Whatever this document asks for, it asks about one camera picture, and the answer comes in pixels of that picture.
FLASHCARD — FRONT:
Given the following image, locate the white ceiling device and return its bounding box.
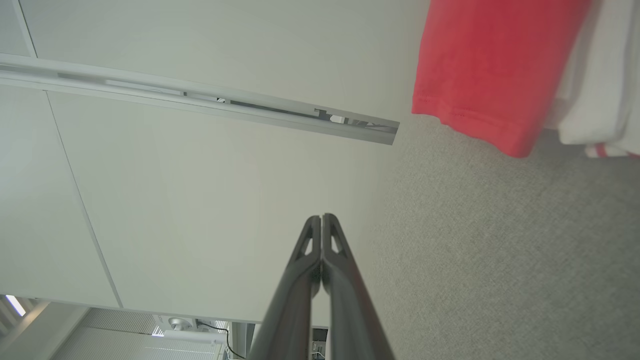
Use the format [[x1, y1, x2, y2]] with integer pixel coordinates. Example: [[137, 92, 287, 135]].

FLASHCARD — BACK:
[[151, 314, 229, 345]]

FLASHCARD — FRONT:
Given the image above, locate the thin black hanging cable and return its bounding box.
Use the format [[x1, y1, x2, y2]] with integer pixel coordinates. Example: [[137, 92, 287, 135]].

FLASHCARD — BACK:
[[196, 322, 247, 360]]

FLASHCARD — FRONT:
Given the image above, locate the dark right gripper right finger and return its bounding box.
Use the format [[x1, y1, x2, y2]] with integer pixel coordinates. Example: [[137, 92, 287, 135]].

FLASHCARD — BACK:
[[322, 213, 396, 360]]

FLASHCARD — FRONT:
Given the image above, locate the red shirt with white sleeves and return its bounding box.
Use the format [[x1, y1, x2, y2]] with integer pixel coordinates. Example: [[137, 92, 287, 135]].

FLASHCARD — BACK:
[[411, 0, 640, 160]]

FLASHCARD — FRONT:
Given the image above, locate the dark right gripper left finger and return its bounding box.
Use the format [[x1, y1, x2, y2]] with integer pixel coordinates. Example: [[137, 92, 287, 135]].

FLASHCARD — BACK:
[[248, 215, 322, 360]]

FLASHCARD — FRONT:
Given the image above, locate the grey metal partition post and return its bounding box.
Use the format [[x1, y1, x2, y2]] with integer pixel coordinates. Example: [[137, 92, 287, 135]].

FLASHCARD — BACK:
[[0, 52, 401, 146]]

